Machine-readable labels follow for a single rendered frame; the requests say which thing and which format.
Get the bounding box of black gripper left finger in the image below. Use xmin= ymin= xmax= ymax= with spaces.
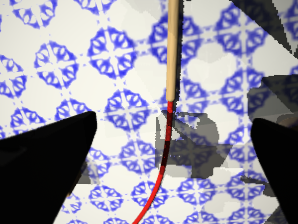
xmin=0 ymin=111 xmax=97 ymax=224

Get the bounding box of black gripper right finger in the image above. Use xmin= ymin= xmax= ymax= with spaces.
xmin=249 ymin=118 xmax=298 ymax=224

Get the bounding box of wooden stick with red string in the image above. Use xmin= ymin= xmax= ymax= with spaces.
xmin=132 ymin=0 xmax=180 ymax=224

